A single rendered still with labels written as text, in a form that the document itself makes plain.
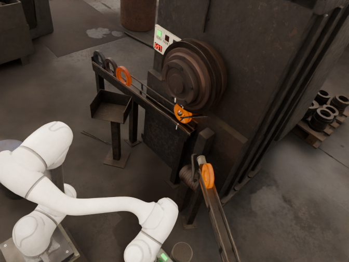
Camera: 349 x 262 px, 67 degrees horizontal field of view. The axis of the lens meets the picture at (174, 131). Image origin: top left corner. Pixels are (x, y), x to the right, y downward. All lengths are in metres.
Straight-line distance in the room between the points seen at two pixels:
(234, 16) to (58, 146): 1.08
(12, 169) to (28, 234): 0.56
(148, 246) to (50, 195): 0.40
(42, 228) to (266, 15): 1.55
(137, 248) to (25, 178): 0.47
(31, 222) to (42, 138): 0.58
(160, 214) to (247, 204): 1.56
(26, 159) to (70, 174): 1.48
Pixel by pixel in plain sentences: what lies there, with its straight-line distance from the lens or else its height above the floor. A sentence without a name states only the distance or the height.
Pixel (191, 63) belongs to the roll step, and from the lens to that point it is 1.55.
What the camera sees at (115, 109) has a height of 0.60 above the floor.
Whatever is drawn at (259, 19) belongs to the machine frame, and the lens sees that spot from 1.46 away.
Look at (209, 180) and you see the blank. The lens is 1.63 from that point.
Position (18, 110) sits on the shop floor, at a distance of 3.25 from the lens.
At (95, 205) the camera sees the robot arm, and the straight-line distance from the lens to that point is 1.07.
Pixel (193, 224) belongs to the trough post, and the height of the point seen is 0.01.
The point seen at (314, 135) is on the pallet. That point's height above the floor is 0.14.
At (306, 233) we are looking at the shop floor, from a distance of 2.66.
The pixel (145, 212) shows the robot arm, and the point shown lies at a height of 1.11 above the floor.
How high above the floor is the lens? 2.07
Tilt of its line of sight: 46 degrees down
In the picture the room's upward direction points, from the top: 11 degrees clockwise
